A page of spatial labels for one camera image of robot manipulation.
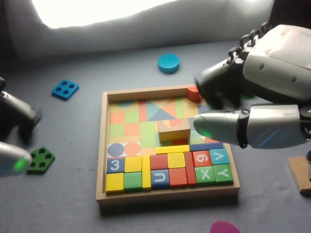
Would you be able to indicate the blue round disc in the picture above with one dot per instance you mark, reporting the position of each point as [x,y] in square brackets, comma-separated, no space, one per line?
[168,63]

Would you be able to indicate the magenta round disc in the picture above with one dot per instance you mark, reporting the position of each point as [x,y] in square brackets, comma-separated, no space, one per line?
[224,227]

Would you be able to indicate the blue square four-hole piece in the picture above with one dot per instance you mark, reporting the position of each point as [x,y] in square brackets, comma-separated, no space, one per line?
[65,89]

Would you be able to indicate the orange half-round block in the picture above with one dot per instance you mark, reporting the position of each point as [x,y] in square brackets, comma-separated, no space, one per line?
[193,94]

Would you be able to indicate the green pentagon five-hole piece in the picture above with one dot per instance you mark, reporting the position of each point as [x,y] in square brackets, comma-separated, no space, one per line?
[41,160]

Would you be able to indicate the rectangular wooden board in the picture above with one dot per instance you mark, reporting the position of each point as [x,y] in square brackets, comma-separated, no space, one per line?
[300,176]

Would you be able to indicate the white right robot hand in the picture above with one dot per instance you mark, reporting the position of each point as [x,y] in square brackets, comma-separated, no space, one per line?
[279,60]

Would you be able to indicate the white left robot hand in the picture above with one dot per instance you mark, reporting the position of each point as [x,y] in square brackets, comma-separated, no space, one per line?
[14,109]

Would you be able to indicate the grey table cloth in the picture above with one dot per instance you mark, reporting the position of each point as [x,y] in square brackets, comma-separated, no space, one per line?
[60,206]

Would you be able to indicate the natural wooden block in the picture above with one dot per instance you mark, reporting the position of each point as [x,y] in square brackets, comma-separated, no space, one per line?
[173,127]

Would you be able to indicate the white backdrop sheet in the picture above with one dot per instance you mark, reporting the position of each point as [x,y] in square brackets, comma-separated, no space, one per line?
[109,14]

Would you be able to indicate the square wooden tray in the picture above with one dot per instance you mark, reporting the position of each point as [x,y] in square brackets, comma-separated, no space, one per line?
[170,197]

